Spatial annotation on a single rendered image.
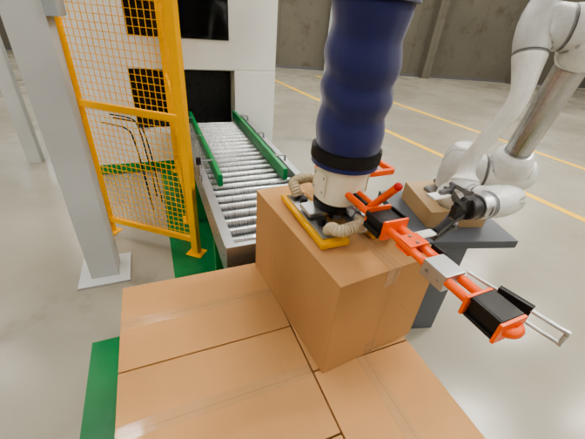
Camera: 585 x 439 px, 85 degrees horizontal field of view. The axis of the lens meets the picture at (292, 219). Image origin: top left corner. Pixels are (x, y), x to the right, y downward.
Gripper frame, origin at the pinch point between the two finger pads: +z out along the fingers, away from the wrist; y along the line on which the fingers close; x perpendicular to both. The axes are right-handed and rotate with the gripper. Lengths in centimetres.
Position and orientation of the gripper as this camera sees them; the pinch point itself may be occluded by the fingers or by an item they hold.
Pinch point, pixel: (426, 216)
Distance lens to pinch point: 103.2
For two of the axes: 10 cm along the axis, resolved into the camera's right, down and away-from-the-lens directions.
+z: -9.2, 1.6, -3.7
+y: -0.7, 8.4, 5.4
